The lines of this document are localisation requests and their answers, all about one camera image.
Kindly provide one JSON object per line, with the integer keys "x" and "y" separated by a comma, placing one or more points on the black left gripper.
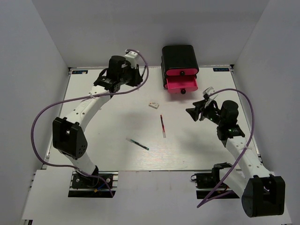
{"x": 136, "y": 72}

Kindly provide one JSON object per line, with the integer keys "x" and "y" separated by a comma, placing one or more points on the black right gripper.
{"x": 194, "y": 112}

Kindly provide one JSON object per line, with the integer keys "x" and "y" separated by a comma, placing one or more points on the pink drawer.
{"x": 181, "y": 84}
{"x": 182, "y": 71}

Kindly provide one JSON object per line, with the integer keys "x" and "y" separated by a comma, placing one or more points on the pink top drawer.
{"x": 182, "y": 71}

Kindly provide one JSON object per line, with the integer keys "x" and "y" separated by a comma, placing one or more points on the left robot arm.
{"x": 68, "y": 133}

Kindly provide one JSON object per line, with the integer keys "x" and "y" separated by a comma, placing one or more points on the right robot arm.
{"x": 262, "y": 194}

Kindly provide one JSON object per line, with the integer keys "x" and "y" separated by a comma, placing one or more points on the red gel pen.
{"x": 163, "y": 126}

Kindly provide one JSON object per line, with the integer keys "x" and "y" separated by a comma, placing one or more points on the white eraser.
{"x": 154, "y": 105}

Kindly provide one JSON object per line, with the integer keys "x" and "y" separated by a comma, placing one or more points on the right logo sticker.
{"x": 221, "y": 69}

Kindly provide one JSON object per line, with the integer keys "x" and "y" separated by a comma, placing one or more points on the logo sticker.
{"x": 79, "y": 72}
{"x": 221, "y": 69}

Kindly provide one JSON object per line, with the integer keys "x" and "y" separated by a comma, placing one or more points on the left logo sticker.
{"x": 79, "y": 72}

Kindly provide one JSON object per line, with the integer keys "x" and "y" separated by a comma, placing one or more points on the black drawer cabinet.
{"x": 177, "y": 56}

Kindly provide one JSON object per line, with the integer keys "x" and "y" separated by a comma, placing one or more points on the green gel pen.
{"x": 137, "y": 143}

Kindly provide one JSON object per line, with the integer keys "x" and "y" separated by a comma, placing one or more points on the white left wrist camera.
{"x": 132, "y": 57}

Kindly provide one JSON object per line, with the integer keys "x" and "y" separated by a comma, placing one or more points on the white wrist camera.
{"x": 132, "y": 57}
{"x": 207, "y": 96}

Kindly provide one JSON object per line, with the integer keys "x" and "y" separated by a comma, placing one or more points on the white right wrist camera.
{"x": 207, "y": 96}

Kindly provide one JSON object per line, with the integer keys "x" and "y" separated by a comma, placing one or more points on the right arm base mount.
{"x": 206, "y": 181}

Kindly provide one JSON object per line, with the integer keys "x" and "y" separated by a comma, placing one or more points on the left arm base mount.
{"x": 87, "y": 187}

